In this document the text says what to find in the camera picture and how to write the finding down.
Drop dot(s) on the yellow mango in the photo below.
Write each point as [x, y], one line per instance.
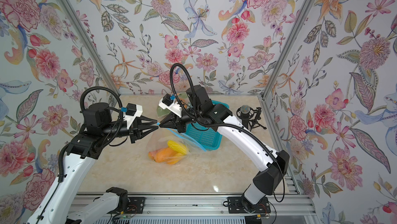
[178, 147]

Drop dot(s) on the orange mango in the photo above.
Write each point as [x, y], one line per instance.
[164, 155]
[176, 158]

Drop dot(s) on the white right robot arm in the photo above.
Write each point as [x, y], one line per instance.
[272, 164]

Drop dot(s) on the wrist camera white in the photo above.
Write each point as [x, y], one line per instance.
[130, 113]
[170, 103]

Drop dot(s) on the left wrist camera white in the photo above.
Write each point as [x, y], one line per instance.
[130, 113]

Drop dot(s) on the teal plastic basket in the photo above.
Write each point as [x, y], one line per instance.
[206, 137]

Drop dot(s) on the aluminium corner post right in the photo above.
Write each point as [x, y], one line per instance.
[290, 41]

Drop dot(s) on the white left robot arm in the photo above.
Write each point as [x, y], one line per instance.
[79, 156]

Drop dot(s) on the red mango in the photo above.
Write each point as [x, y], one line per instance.
[152, 154]

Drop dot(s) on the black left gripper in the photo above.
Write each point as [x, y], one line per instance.
[134, 132]

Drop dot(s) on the aluminium front rail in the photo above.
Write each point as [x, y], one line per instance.
[215, 205]

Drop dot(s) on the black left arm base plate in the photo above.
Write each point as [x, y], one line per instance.
[130, 205]

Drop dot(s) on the clear zip-top bag green print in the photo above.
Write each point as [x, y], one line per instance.
[184, 101]

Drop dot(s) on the orange mango front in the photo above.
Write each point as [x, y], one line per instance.
[164, 155]

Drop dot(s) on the aluminium corner post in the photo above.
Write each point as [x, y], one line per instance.
[290, 41]
[86, 41]

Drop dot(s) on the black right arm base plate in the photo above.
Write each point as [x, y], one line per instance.
[237, 205]

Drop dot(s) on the clear zip-top bag blue zipper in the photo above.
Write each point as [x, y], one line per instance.
[167, 146]

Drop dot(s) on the aluminium corner post left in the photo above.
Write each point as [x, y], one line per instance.
[86, 41]

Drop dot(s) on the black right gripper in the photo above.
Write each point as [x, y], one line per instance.
[179, 122]

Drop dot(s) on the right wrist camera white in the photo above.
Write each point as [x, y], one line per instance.
[170, 103]

